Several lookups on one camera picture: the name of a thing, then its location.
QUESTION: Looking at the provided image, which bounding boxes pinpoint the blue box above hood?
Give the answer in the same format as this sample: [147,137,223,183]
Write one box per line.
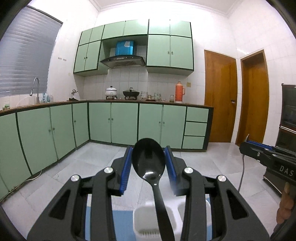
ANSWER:
[115,41,136,56]

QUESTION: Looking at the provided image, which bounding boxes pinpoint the right hand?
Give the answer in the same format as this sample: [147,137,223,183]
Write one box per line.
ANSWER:
[276,182,294,225]

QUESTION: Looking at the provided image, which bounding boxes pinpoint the left wooden door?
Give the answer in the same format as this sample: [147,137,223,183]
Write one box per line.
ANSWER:
[205,50,238,143]

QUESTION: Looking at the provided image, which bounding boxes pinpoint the orange thermos flask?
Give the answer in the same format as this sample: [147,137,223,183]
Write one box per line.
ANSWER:
[175,81,185,103]

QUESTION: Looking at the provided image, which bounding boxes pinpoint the wooden door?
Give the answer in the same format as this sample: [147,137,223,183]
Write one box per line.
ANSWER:
[235,50,269,146]
[205,50,238,143]

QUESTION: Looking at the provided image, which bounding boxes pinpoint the chrome sink faucet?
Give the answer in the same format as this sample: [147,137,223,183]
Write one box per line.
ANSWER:
[29,77,40,104]

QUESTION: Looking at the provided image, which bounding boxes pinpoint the black range hood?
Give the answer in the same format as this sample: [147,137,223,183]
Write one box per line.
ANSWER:
[100,55,145,69]

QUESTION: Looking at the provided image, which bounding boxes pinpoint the green kitchen cabinets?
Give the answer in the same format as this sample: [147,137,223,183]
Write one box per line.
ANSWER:
[1,100,214,197]
[73,19,194,76]

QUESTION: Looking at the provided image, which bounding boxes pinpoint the black plastic spoon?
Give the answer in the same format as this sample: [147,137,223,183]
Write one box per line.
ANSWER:
[132,138,175,240]

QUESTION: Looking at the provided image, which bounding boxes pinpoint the white utensil holder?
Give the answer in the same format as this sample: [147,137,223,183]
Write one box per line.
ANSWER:
[132,199,213,241]

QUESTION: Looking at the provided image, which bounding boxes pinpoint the green upper kitchen cabinets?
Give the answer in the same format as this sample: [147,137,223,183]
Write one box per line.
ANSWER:
[73,19,194,76]

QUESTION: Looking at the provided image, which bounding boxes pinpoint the steel kettle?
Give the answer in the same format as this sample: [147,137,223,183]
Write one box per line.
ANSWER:
[69,89,78,101]

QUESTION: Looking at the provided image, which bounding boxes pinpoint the white cooking pot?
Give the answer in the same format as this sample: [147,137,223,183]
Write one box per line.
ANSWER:
[105,86,117,100]

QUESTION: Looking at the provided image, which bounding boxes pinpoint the dark cabinet with oven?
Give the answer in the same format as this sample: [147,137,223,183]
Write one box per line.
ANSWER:
[262,82,296,197]

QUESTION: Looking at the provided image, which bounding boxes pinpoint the right wooden door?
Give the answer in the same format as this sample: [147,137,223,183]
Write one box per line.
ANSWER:
[235,50,269,146]

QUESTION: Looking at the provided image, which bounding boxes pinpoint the black wok with lid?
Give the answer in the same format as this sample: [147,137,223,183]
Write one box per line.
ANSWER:
[123,87,140,100]

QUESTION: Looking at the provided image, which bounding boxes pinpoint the grey window blind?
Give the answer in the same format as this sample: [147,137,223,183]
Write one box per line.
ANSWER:
[1,6,62,97]

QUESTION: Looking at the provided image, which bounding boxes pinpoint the green lower kitchen cabinets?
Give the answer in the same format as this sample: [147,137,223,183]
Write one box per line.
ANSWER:
[1,100,214,197]

